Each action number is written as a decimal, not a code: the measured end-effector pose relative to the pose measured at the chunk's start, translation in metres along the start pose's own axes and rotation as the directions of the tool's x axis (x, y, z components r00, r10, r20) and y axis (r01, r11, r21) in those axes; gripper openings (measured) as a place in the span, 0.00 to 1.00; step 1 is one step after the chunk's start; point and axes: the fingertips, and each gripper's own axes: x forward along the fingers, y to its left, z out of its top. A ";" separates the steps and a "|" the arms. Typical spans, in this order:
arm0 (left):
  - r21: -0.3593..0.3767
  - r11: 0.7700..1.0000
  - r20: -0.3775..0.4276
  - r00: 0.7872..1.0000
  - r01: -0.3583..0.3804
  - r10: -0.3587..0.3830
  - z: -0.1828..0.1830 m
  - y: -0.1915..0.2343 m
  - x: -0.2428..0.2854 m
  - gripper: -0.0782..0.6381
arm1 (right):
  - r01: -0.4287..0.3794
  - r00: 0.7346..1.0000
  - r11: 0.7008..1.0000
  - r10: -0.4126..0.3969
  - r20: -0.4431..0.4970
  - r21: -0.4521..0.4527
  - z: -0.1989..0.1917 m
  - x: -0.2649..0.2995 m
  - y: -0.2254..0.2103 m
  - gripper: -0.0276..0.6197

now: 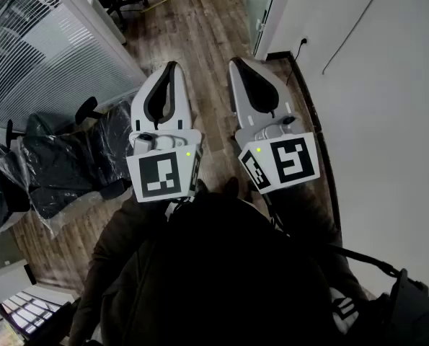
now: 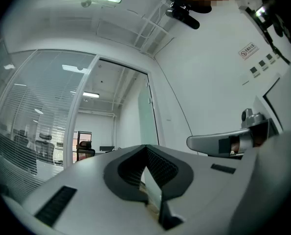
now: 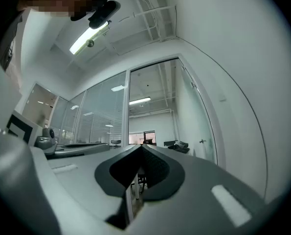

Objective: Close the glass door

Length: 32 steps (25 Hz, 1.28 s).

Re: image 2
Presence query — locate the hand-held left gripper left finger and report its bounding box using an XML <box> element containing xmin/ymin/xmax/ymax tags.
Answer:
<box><xmin>22</xmin><ymin>144</ymin><xmax>168</xmax><ymax>235</ymax></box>

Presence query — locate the white ceiling cable tray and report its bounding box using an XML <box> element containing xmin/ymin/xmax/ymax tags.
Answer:
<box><xmin>134</xmin><ymin>0</ymin><xmax>176</xmax><ymax>56</ymax></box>

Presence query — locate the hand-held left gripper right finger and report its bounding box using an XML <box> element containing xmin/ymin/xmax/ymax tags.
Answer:
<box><xmin>145</xmin><ymin>144</ymin><xmax>257</xmax><ymax>235</ymax></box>

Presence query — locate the black head-mounted camera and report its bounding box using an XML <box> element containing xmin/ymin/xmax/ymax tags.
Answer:
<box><xmin>165</xmin><ymin>0</ymin><xmax>201</xmax><ymax>30</ymax></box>

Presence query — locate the small rectangular ceiling light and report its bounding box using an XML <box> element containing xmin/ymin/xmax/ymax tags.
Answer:
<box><xmin>82</xmin><ymin>91</ymin><xmax>100</xmax><ymax>99</ymax></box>

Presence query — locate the red and white wall sign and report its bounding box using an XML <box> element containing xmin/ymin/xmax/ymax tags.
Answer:
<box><xmin>238</xmin><ymin>42</ymin><xmax>260</xmax><ymax>61</ymax></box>

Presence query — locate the person's dark-clothed torso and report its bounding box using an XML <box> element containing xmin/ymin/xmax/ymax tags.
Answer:
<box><xmin>257</xmin><ymin>0</ymin><xmax>291</xmax><ymax>66</ymax></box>

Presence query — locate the glass partition with blinds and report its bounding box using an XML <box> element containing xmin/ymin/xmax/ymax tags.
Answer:
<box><xmin>0</xmin><ymin>48</ymin><xmax>97</xmax><ymax>182</ymax></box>

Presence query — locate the frosted glass door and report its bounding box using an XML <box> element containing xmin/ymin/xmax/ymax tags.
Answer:
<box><xmin>137</xmin><ymin>78</ymin><xmax>159</xmax><ymax>148</ymax></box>

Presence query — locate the person's right hand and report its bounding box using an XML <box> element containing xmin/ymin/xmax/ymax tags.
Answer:
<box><xmin>229</xmin><ymin>130</ymin><xmax>269</xmax><ymax>155</ymax></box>

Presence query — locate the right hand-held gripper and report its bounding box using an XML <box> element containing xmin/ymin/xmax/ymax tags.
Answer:
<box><xmin>186</xmin><ymin>62</ymin><xmax>291</xmax><ymax>159</ymax></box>

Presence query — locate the black office chair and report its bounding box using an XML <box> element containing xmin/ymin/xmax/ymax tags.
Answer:
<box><xmin>34</xmin><ymin>133</ymin><xmax>56</xmax><ymax>165</ymax></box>
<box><xmin>12</xmin><ymin>129</ymin><xmax>36</xmax><ymax>154</ymax></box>
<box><xmin>76</xmin><ymin>141</ymin><xmax>96</xmax><ymax>162</ymax></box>

